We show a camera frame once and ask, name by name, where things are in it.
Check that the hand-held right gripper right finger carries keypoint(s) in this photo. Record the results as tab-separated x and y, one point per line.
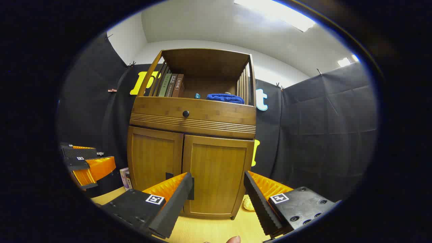
258	202

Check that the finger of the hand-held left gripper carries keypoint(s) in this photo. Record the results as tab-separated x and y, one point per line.
98	168
79	152

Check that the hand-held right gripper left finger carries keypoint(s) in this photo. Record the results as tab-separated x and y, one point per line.
175	206

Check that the wooden cabinet door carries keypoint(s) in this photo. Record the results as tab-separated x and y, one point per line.
219	168
152	158

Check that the wooden double-door shoe cabinet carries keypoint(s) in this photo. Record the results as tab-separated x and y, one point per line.
206	64

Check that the white ribbed ball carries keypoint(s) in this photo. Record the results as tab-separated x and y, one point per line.
248	204

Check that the light purple book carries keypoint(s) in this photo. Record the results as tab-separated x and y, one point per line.
123	178

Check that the white and yellow book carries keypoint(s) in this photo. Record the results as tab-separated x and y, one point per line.
129	182

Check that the black backdrop cloth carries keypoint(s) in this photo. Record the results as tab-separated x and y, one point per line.
320	135

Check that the green book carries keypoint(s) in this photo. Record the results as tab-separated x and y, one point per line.
165	86

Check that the blue towel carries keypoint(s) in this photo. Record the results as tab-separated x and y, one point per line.
225	98

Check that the grey-brown book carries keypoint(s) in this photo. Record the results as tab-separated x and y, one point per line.
172	86

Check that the brown book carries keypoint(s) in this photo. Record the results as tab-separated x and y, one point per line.
179	87

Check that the small ceiling light panel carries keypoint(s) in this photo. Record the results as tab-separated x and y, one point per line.
346	61

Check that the long ceiling light panel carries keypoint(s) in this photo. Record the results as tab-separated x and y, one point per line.
280	13

